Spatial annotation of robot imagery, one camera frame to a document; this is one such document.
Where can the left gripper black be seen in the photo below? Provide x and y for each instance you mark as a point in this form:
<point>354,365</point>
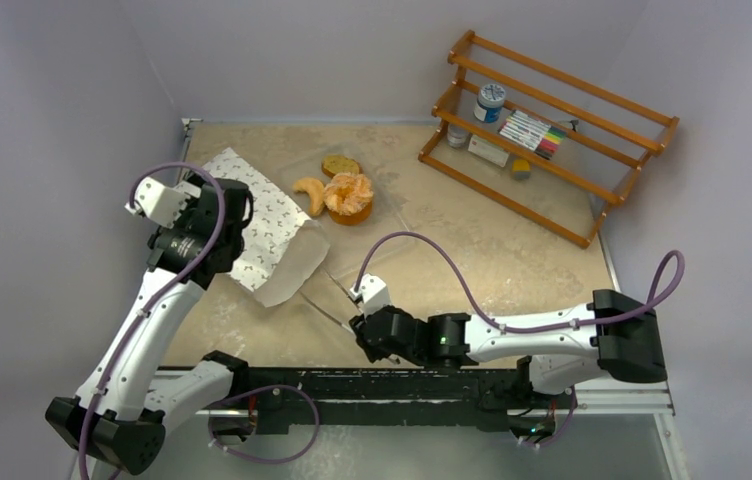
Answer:
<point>197,206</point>

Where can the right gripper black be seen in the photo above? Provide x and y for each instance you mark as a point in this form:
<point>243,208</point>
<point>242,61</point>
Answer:
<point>363,329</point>

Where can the metal tongs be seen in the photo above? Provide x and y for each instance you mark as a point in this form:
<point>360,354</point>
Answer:
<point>322,336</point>

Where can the white patterned paper bag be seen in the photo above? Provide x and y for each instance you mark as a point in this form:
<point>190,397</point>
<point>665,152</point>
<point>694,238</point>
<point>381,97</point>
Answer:
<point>284,246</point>

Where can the fake croissant tan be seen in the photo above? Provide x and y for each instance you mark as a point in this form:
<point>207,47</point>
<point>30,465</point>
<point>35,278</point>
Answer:
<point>314,188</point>

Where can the fake bread slice brown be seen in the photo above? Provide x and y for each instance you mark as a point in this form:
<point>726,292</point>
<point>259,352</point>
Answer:
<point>331,165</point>

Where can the fake orange bread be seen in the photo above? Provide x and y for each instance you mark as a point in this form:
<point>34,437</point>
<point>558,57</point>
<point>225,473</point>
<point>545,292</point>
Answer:
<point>349,198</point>

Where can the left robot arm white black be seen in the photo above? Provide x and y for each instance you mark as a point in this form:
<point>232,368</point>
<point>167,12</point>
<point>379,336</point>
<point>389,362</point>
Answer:
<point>114,417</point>

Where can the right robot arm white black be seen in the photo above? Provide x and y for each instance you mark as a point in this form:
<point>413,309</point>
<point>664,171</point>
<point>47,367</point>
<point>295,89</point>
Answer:
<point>612,336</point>

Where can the clear plastic tray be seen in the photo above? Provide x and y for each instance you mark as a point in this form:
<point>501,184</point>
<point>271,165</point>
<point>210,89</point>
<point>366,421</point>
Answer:
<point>349,245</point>

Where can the white card box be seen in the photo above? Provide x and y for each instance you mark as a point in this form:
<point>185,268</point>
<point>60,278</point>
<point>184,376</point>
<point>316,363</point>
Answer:
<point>488,151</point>

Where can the yellow grey sponge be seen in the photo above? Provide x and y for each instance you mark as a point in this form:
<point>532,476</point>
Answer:
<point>520,169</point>

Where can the pack of coloured markers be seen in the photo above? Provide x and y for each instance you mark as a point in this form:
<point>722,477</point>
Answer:
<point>541,138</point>

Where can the white jar blue label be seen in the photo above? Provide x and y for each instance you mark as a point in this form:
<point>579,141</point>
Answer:
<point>489,103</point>

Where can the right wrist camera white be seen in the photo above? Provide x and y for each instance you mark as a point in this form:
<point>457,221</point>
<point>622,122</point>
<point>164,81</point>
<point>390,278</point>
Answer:
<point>370,294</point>

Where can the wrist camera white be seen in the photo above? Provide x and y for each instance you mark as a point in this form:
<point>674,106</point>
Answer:
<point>370,294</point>
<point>160,203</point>

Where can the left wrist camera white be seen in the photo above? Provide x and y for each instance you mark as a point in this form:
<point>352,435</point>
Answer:
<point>160,203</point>

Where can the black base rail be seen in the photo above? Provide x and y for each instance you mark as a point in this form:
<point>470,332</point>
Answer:
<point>489,400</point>

